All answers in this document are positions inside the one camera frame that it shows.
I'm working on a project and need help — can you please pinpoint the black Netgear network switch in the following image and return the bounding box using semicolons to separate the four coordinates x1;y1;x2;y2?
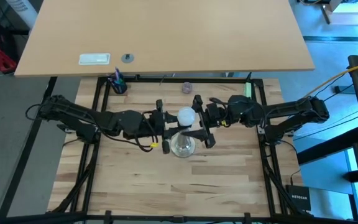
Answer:
285;184;312;212

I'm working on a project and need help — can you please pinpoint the black aluminium table frame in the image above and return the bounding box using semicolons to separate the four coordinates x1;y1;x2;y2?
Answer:
0;75;310;224

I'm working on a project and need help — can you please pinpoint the black mesh pen cup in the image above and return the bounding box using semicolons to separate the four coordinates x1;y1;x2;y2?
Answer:
108;67;129;95

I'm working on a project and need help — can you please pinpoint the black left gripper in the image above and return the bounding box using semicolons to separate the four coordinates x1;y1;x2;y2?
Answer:
142;99;186;155

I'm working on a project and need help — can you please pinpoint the wooden stand base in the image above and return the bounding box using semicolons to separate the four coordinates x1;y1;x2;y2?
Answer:
320;0;358;26

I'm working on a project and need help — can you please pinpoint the grey round desk grommet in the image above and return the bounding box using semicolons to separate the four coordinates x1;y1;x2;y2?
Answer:
121;53;135;65

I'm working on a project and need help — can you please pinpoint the white rectangular box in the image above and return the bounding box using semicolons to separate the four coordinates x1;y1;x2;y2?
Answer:
78;52;112;66

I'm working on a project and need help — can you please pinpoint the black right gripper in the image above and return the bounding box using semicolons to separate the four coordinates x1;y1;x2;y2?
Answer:
181;95;229;149

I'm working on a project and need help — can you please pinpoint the large tan desk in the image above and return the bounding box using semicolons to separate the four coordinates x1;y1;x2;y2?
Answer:
14;0;316;78

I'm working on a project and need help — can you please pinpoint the white round lightbulb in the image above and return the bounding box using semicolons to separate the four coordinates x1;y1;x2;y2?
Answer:
177;106;196;127

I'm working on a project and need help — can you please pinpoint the yellow cable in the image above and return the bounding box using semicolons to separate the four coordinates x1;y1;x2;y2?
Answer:
303;58;358;99

